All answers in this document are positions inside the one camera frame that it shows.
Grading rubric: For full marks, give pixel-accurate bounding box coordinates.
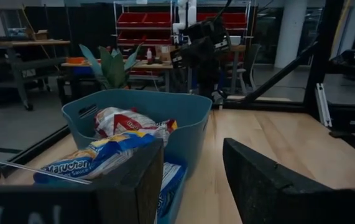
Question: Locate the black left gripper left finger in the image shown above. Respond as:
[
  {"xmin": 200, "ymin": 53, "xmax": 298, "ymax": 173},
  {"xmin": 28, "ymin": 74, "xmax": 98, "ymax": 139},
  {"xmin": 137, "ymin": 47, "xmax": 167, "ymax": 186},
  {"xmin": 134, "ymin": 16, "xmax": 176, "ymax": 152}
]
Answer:
[{"xmin": 0, "ymin": 138, "xmax": 165, "ymax": 224}]

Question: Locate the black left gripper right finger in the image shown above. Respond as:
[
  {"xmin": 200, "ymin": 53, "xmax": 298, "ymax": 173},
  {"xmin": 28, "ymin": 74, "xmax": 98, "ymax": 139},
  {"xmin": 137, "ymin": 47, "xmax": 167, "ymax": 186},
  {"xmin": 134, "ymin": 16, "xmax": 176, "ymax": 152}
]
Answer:
[{"xmin": 223, "ymin": 138, "xmax": 355, "ymax": 224}]

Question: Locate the blue Maruchan ramen packet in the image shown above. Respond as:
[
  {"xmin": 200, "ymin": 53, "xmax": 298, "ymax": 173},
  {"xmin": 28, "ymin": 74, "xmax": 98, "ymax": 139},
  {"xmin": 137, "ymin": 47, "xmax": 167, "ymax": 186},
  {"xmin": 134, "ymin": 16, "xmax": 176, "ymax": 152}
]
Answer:
[
  {"xmin": 157, "ymin": 161, "xmax": 187, "ymax": 218},
  {"xmin": 33, "ymin": 130, "xmax": 156, "ymax": 184}
]

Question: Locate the red Maruchan ramen packet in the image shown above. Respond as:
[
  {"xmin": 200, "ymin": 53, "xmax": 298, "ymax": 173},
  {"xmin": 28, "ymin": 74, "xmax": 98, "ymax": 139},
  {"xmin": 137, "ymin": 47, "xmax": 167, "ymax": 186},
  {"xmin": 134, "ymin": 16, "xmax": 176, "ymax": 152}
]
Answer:
[{"xmin": 93, "ymin": 106, "xmax": 178, "ymax": 147}]

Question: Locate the wooden top table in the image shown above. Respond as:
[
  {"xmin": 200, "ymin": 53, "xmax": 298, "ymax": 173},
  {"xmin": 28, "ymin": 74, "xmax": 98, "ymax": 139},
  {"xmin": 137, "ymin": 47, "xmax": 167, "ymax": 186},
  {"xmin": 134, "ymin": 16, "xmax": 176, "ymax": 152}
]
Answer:
[{"xmin": 62, "ymin": 60, "xmax": 196, "ymax": 93}]

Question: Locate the grey chair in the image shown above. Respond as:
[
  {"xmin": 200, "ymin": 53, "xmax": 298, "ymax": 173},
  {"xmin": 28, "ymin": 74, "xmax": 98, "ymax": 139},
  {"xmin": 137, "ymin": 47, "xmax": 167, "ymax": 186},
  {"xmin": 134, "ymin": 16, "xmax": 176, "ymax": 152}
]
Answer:
[{"xmin": 233, "ymin": 43, "xmax": 262, "ymax": 94}]

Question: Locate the small teal plastic bin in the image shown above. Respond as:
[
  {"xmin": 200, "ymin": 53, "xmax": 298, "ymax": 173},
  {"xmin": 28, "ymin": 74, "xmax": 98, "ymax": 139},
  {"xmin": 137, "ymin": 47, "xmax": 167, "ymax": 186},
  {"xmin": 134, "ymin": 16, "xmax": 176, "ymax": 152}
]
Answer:
[{"xmin": 155, "ymin": 155, "xmax": 190, "ymax": 224}]

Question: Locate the rack with red bins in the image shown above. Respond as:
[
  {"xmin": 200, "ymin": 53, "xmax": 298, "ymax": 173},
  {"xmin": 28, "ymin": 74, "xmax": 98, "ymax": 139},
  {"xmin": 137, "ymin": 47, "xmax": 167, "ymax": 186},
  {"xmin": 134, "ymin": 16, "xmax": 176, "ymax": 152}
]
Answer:
[{"xmin": 113, "ymin": 0, "xmax": 252, "ymax": 63}]

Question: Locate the large grey-blue plastic basket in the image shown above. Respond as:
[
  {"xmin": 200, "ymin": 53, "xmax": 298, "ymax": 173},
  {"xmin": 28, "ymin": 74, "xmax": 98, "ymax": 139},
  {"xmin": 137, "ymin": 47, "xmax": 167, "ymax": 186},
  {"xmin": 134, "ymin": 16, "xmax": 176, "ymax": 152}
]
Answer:
[{"xmin": 61, "ymin": 88, "xmax": 213, "ymax": 181}]

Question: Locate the green succulent plant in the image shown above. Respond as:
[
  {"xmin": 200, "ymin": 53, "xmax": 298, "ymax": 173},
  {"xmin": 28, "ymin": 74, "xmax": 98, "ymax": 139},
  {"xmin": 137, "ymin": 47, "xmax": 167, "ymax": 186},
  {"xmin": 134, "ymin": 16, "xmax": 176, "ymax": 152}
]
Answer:
[{"xmin": 78, "ymin": 42, "xmax": 144, "ymax": 91}]

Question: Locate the white round pillar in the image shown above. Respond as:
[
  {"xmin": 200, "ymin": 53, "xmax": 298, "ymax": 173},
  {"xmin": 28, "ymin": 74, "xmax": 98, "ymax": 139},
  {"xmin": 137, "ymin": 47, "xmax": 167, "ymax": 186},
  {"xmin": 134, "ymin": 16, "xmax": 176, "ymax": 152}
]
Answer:
[{"xmin": 273, "ymin": 0, "xmax": 308, "ymax": 69}]

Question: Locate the cardboard box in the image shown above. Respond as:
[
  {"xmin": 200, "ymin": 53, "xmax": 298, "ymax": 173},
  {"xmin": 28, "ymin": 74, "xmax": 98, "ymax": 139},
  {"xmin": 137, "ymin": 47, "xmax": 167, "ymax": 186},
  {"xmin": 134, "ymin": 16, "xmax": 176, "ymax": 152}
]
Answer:
[{"xmin": 24, "ymin": 29, "xmax": 49, "ymax": 41}]

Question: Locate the wooden workbench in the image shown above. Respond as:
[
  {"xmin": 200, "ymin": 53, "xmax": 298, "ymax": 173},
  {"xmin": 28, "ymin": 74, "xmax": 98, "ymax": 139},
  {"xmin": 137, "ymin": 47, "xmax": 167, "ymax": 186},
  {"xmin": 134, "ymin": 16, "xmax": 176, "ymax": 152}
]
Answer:
[{"xmin": 0, "ymin": 39, "xmax": 72, "ymax": 111}]

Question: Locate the silver aluminium bracket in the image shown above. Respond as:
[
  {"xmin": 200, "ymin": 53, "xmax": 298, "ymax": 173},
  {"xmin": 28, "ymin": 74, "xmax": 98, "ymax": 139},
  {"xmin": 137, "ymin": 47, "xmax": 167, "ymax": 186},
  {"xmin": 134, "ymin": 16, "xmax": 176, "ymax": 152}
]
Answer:
[{"xmin": 315, "ymin": 82, "xmax": 333, "ymax": 128}]

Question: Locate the black metal rig frame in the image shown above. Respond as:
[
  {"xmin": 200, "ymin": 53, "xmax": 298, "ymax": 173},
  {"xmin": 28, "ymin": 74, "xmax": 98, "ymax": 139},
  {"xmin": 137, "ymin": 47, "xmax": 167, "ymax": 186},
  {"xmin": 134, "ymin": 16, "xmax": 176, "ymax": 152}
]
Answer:
[{"xmin": 9, "ymin": 0, "xmax": 355, "ymax": 166}]

